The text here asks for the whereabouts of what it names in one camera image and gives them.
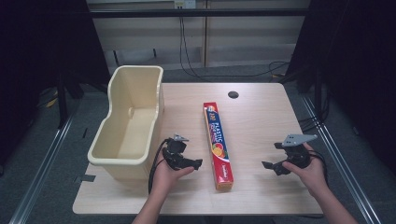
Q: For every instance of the round black table grommet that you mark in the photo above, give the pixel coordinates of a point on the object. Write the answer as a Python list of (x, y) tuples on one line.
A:
[(233, 94)]

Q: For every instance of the black horizontal bar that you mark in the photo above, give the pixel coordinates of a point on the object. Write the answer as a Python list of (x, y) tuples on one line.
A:
[(199, 12)]

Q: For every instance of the cream plastic bin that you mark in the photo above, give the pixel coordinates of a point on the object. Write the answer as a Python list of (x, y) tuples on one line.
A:
[(137, 124)]

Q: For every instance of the black tape piece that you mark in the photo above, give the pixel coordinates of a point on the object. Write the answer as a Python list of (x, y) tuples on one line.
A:
[(87, 178)]

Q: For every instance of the red and blue wrap box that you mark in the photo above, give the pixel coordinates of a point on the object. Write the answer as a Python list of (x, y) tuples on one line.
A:
[(218, 137)]

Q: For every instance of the person's right hand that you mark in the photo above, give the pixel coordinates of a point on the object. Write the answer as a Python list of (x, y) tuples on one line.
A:
[(311, 172)]

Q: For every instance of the black metal stand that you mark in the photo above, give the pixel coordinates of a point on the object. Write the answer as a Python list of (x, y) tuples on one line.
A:
[(317, 96), (62, 99)]

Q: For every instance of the silver floor rail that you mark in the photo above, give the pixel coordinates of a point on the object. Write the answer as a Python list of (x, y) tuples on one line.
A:
[(40, 168), (339, 161)]

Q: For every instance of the black curtain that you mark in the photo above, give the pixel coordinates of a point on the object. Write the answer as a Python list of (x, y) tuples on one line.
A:
[(37, 56), (358, 62)]

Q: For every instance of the person's left hand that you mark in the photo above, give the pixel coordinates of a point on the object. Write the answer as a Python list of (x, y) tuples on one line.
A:
[(169, 179)]

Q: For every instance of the white wall socket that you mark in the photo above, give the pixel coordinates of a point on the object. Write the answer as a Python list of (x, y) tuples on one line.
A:
[(185, 3)]

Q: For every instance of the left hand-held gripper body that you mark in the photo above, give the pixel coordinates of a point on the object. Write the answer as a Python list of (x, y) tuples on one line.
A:
[(175, 151)]

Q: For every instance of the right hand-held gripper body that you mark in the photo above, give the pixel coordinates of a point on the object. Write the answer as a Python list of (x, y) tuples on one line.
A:
[(295, 152)]

